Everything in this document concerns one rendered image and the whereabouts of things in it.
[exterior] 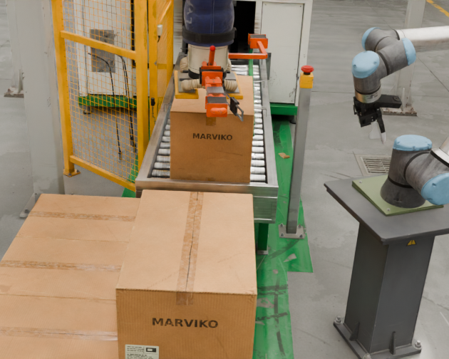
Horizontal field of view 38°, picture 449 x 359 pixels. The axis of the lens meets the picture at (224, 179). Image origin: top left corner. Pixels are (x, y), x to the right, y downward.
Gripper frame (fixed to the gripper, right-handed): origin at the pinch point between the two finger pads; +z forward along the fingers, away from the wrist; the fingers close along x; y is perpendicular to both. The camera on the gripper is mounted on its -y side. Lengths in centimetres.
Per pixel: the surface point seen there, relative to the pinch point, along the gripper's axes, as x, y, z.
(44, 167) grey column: -124, 169, 81
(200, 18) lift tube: -65, 49, -26
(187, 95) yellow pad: -48, 65, -5
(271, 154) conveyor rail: -72, 38, 79
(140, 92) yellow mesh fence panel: -131, 96, 57
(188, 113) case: -66, 69, 23
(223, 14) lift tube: -65, 40, -25
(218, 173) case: -51, 66, 54
